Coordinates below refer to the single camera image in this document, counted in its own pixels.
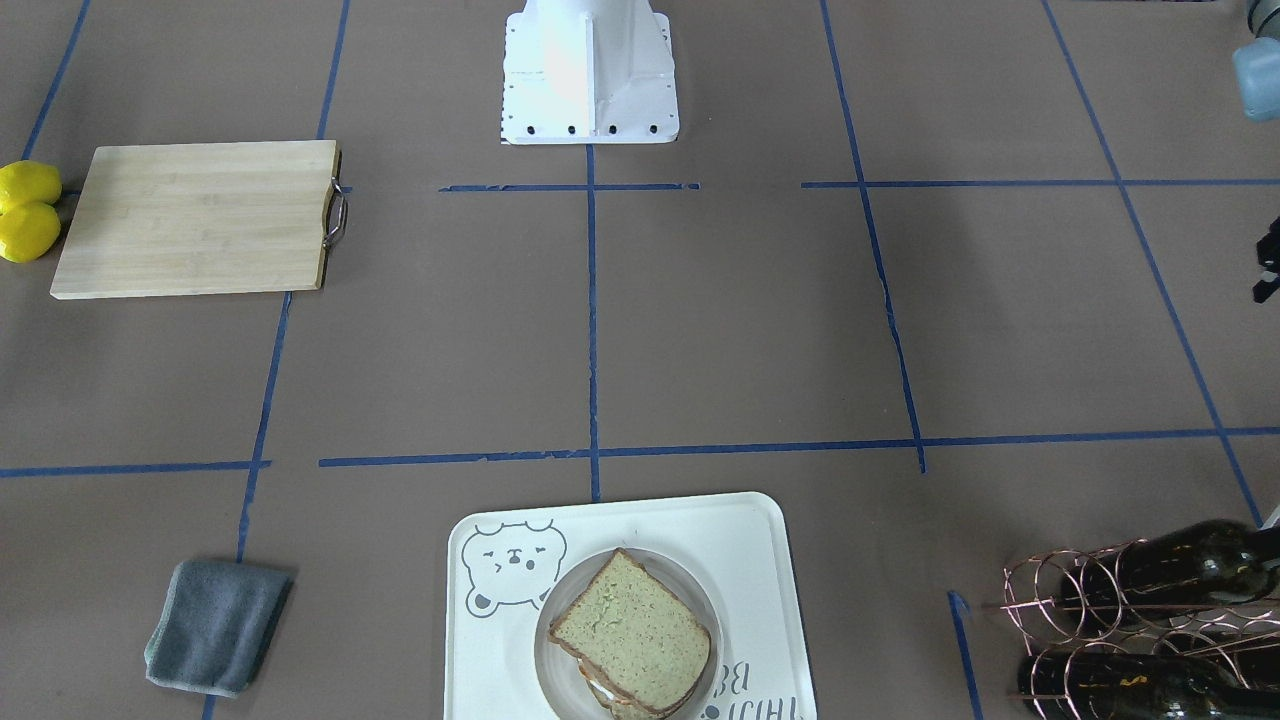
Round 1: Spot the yellow lemon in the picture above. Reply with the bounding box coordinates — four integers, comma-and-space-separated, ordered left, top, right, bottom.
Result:
0, 159, 63, 215
1, 202, 61, 263

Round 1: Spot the white round plate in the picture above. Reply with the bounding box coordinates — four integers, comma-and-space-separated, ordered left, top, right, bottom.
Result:
532, 547, 724, 719

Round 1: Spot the wooden cutting board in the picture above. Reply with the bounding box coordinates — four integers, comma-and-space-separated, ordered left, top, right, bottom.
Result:
50, 140, 347, 300

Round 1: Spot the fried egg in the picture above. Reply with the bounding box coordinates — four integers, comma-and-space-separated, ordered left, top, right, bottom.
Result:
586, 678, 626, 708

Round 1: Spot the bread slice on plate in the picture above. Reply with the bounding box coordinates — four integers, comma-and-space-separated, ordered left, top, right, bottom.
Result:
575, 652, 710, 719

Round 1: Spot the grey folded cloth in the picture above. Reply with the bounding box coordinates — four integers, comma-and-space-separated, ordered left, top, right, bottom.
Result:
143, 559, 293, 700

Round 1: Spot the dark wine bottle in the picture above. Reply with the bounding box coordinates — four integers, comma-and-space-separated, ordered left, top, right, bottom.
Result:
1055, 519, 1279, 632
1016, 646, 1279, 719

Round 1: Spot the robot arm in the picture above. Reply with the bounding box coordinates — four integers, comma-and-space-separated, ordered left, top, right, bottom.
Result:
1231, 0, 1279, 304

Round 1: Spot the dark wine bottle lower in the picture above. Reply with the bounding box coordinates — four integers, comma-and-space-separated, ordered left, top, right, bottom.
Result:
1016, 646, 1279, 719

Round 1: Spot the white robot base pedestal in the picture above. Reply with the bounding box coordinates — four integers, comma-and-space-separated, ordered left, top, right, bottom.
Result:
500, 1, 681, 146

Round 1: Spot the dark wine bottle upper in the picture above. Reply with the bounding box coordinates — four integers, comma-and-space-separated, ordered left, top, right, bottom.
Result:
1055, 519, 1279, 632

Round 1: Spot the bread slice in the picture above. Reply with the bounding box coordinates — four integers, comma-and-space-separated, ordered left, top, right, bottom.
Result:
547, 548, 714, 710
575, 652, 710, 719

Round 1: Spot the lower yellow lemon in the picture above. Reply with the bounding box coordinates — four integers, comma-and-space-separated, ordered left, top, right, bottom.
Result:
1, 202, 61, 263

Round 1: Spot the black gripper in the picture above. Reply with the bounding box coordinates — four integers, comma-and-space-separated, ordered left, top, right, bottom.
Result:
1252, 217, 1280, 304

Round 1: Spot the upper yellow lemon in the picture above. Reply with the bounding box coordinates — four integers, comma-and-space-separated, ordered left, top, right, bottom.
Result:
0, 159, 63, 215

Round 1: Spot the copper wire bottle rack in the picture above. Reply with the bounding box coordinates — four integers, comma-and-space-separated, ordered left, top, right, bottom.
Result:
997, 542, 1277, 692

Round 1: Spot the cream bear tray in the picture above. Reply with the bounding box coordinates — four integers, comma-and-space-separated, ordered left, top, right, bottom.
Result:
443, 492, 818, 719

